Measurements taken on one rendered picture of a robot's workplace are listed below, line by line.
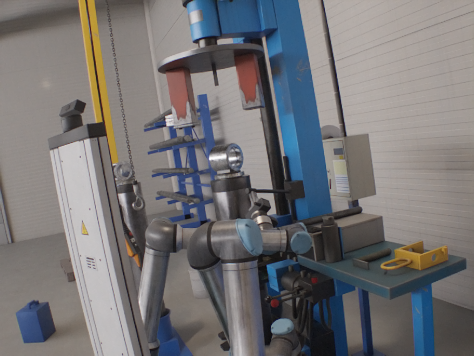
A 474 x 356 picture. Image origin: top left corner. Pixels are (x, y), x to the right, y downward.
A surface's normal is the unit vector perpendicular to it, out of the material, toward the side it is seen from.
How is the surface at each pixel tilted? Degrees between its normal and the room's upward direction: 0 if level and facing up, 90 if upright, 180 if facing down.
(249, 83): 90
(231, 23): 90
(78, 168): 90
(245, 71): 90
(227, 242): 81
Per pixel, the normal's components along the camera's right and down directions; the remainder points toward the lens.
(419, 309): -0.93, 0.18
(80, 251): -0.72, 0.18
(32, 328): -0.07, 0.11
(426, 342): 0.33, 0.04
